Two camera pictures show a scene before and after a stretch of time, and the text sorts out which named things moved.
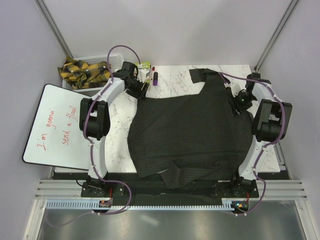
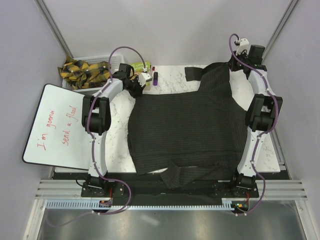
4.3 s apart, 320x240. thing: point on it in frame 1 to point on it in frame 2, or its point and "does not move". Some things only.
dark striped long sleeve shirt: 191,138 does not move
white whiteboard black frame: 55,138 does not move
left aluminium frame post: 54,27 does not move
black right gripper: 233,101 to 232,64
